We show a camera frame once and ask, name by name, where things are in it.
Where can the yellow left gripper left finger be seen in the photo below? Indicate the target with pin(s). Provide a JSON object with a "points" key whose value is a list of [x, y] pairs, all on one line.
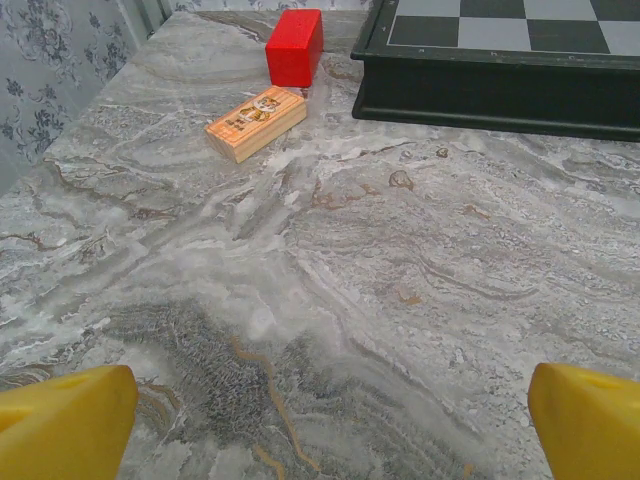
{"points": [[65, 425]]}

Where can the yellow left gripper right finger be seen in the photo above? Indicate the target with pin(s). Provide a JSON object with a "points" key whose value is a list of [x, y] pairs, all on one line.
{"points": [[590, 430]]}

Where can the black grey chessboard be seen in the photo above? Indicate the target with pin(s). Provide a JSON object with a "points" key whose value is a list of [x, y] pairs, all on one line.
{"points": [[500, 85]]}

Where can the tiger print wooden block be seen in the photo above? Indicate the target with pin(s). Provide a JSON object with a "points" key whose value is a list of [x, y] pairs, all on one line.
{"points": [[255, 122]]}

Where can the red wooden block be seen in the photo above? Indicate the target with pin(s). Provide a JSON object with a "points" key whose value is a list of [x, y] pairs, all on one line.
{"points": [[292, 55]]}

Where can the aluminium frame post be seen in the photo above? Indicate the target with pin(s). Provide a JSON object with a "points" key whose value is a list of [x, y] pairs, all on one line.
{"points": [[150, 20]]}

